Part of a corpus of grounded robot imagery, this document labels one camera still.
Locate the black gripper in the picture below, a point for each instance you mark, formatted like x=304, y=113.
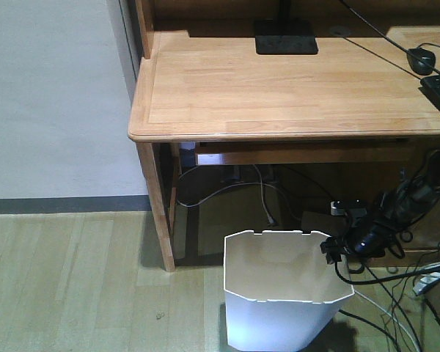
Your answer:
x=370, y=238

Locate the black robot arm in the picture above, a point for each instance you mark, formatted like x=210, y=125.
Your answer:
x=409, y=202

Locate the light wooden desk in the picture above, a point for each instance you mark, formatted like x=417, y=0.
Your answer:
x=201, y=80

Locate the white plastic trash bin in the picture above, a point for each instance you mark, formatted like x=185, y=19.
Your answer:
x=279, y=290

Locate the white power strip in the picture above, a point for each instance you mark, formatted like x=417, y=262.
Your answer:
x=428, y=280

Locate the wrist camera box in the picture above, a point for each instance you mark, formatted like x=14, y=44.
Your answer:
x=354, y=207

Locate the black computer mouse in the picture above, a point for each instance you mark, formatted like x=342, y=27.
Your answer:
x=421, y=61

